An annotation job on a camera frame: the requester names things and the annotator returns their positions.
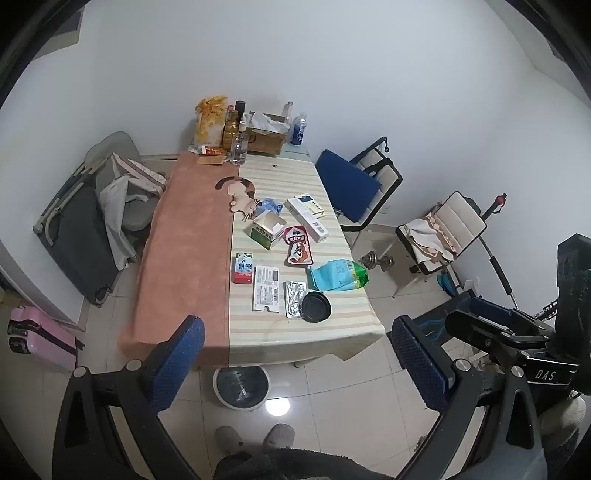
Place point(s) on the red green drink carton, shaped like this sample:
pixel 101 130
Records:
pixel 242 267

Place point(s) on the small red packet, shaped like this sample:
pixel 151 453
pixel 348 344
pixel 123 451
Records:
pixel 214 151

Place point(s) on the person's legs black pants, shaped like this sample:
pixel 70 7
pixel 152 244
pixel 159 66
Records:
pixel 300 466

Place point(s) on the pile of light clothes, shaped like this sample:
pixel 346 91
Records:
pixel 124 189

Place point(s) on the brown paper envelope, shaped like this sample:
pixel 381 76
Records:
pixel 211 160

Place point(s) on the blue label water bottle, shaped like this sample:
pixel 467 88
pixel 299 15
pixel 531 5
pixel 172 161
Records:
pixel 298 130

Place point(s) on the person's left grey slipper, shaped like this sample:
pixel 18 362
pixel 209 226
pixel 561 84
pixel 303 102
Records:
pixel 228 438

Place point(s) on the exercise bar red knob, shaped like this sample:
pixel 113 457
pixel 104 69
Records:
pixel 497 201

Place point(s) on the teal green snack bag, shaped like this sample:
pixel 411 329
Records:
pixel 337 276

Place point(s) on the person's right grey slipper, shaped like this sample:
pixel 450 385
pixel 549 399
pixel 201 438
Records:
pixel 279 436

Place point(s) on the grey folding bed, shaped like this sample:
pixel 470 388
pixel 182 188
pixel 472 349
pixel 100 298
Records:
pixel 83 240

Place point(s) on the green white open box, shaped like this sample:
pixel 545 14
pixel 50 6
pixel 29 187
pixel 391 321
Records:
pixel 267 232

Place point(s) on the clear glass bottle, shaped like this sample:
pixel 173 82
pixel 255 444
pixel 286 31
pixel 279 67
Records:
pixel 238 146

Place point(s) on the red cartoon snack packet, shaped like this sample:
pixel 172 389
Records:
pixel 299 247

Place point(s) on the yellow snack bag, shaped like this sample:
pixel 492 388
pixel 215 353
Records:
pixel 210 121

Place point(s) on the pink suitcase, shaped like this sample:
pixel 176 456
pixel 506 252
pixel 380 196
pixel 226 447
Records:
pixel 39 339

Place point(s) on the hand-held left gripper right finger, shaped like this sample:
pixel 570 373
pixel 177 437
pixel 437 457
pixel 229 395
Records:
pixel 422 364

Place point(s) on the amber liquor bottle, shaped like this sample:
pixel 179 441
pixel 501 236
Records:
pixel 231 129

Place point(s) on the beige wooden table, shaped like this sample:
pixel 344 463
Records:
pixel 286 182

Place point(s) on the blue plastic wrapper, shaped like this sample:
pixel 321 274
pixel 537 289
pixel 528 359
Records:
pixel 272 205

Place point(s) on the brown tissue box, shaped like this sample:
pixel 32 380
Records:
pixel 265 138

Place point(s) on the teal slippers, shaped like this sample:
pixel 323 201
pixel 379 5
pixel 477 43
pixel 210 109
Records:
pixel 445 281

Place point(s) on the silver pill blister pack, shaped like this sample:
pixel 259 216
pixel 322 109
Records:
pixel 295 299

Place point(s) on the tall clear bottle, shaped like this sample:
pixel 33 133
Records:
pixel 288 110

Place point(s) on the metal dumbbell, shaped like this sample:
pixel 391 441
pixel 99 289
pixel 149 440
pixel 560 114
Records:
pixel 376 261

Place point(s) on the person's grey slipper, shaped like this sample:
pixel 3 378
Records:
pixel 279 436
pixel 228 438

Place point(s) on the white padded chair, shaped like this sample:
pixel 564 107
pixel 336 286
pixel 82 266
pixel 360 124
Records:
pixel 455 217

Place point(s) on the black round plastic lid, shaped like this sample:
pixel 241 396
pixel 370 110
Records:
pixel 316 306

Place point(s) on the orange tablecloth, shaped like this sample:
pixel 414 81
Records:
pixel 189 258

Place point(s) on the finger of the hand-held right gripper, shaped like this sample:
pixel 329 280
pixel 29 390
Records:
pixel 480 332
pixel 489 308

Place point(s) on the chair with blue cushion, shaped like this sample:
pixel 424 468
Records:
pixel 351 184

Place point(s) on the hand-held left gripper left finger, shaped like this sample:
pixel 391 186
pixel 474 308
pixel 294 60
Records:
pixel 178 360

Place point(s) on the white printed box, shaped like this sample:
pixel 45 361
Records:
pixel 265 290

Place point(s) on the cat shaped mat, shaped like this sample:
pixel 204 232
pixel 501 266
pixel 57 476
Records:
pixel 239 196

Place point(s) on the white trash bin black liner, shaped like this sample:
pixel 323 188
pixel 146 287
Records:
pixel 241 387

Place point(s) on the long white carton box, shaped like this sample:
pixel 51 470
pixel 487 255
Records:
pixel 307 218

